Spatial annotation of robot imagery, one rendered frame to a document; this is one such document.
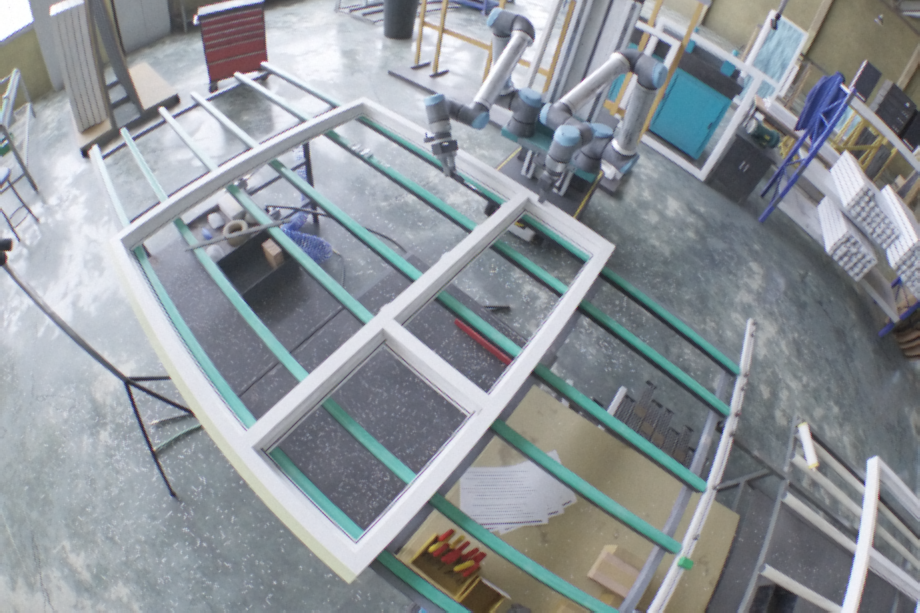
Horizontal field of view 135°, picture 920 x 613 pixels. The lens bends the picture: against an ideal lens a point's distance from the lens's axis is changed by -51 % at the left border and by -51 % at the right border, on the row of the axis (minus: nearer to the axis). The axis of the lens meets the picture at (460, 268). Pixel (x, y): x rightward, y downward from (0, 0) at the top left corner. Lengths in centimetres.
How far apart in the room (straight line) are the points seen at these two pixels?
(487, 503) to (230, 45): 446
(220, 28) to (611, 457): 468
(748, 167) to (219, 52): 592
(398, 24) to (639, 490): 572
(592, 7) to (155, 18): 705
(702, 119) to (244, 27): 518
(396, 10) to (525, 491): 556
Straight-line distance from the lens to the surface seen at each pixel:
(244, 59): 467
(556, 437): 147
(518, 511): 138
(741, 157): 485
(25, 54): 827
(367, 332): 116
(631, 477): 158
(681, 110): 503
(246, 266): 183
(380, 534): 102
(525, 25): 197
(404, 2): 576
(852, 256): 520
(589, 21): 238
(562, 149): 146
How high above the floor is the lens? 195
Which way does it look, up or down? 51 degrees down
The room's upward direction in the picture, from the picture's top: 15 degrees clockwise
